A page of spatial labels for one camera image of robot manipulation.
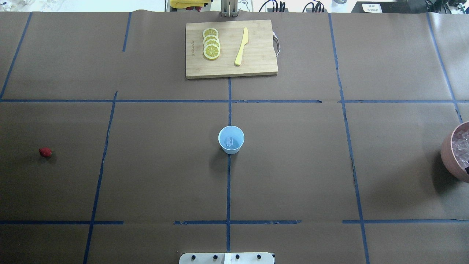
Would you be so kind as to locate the red strawberry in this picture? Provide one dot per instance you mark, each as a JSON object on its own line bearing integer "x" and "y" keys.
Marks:
{"x": 45, "y": 152}

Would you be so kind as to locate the yellow plastic knife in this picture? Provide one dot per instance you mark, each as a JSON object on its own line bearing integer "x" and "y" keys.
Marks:
{"x": 244, "y": 41}

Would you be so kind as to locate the clear ice cubes pile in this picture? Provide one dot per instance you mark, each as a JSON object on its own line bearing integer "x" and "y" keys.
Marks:
{"x": 460, "y": 147}

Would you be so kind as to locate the lemon slice farthest from logo end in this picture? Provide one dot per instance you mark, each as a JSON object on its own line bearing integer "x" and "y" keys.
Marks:
{"x": 210, "y": 32}

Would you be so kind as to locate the pink bowl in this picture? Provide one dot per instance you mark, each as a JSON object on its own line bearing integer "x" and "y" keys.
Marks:
{"x": 447, "y": 155}

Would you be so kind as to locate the white camera post base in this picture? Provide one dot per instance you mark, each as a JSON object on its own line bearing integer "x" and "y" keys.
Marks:
{"x": 228, "y": 258}

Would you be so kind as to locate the aluminium frame post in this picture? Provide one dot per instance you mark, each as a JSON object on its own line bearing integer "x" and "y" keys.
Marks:
{"x": 229, "y": 8}

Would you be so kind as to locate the light blue plastic cup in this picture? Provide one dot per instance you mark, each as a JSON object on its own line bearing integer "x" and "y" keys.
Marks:
{"x": 231, "y": 131}

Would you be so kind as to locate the bamboo cutting board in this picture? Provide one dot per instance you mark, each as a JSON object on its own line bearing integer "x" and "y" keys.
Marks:
{"x": 259, "y": 58}

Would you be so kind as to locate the front lemon slice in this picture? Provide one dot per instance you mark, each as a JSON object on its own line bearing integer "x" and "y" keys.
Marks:
{"x": 211, "y": 52}

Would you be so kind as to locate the clear ice cube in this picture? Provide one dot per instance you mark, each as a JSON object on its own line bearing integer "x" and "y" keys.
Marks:
{"x": 230, "y": 143}

